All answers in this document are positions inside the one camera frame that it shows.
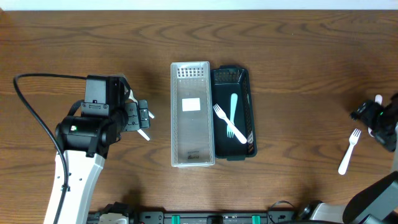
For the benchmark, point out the white plastic fork top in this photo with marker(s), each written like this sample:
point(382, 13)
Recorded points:
point(233, 103)

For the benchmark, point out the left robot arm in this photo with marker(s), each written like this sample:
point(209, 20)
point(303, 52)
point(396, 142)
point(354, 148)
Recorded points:
point(84, 142)

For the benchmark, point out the white plastic fork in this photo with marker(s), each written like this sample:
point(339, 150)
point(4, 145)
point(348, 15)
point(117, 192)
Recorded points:
point(222, 115)
point(233, 103)
point(353, 140)

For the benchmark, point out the black plastic basket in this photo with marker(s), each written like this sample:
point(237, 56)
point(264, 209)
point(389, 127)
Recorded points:
point(225, 80)

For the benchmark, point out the clear plastic basket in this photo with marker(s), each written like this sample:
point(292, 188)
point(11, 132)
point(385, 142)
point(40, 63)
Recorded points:
point(192, 131)

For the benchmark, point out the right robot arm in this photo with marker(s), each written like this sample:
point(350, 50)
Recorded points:
point(377, 203)

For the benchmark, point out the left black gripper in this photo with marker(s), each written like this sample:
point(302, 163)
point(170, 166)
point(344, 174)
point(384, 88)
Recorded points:
point(137, 115)

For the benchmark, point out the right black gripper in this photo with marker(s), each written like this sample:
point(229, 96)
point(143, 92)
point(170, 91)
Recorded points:
point(363, 111)

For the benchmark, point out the white plastic spoon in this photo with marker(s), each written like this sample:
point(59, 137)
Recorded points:
point(131, 97)
point(143, 134)
point(378, 99)

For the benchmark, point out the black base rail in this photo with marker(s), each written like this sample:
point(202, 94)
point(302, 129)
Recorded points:
point(123, 213)

